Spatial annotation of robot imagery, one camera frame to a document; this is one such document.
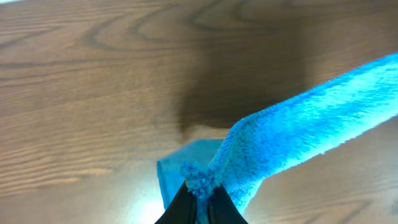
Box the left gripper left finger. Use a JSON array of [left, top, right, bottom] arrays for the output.
[[155, 182, 197, 224]]

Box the blue microfiber cloth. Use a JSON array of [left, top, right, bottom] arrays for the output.
[[157, 54, 397, 223]]

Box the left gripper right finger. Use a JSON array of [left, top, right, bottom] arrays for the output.
[[207, 185, 248, 224]]

